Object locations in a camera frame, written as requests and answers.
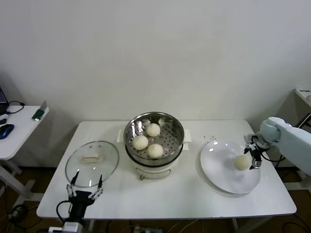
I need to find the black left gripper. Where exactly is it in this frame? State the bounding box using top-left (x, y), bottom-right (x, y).
top-left (67, 169), bottom-right (104, 220)

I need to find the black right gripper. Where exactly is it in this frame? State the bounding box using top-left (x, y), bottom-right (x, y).
top-left (244, 143), bottom-right (263, 170)

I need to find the white steamed baozi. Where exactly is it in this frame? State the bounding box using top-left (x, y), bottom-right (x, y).
top-left (146, 123), bottom-right (161, 137)
top-left (147, 143), bottom-right (164, 159)
top-left (133, 135), bottom-right (149, 150)
top-left (234, 155), bottom-right (251, 170)

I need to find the glass lid white handle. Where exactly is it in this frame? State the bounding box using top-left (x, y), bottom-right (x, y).
top-left (65, 140), bottom-right (120, 188)

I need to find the steel steamer basket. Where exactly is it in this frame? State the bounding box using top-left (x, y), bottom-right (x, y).
top-left (118, 111), bottom-right (193, 165)

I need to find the white round plate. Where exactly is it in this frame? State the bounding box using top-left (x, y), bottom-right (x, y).
top-left (200, 140), bottom-right (262, 195)

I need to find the black rectangular bar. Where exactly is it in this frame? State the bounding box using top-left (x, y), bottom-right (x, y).
top-left (293, 113), bottom-right (306, 128)

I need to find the white electric cooker base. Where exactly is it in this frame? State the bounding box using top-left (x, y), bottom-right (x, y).
top-left (127, 150), bottom-right (182, 182)

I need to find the white floor power strip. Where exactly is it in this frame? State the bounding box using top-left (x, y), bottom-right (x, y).
top-left (133, 225), bottom-right (163, 233)

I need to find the white side table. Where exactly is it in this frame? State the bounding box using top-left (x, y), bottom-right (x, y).
top-left (0, 105), bottom-right (51, 202)

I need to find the green white handheld device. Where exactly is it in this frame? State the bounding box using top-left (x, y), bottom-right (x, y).
top-left (31, 100), bottom-right (48, 121)

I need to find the blue computer mouse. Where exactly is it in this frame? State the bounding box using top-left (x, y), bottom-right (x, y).
top-left (0, 124), bottom-right (15, 140)

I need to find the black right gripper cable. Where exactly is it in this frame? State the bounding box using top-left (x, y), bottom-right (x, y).
top-left (261, 152), bottom-right (285, 162)

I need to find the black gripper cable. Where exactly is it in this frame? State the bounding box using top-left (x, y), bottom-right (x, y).
top-left (56, 200), bottom-right (72, 221)
top-left (261, 152), bottom-right (285, 162)

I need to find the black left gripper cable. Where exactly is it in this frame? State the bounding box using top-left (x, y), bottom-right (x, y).
top-left (56, 200), bottom-right (72, 221)

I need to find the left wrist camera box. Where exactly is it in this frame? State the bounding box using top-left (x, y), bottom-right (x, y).
top-left (62, 219), bottom-right (85, 233)

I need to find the black floor cable bundle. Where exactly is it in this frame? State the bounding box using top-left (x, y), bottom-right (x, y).
top-left (7, 203), bottom-right (37, 228)

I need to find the black laptop cable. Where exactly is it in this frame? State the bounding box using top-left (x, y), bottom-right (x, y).
top-left (6, 100), bottom-right (26, 115)

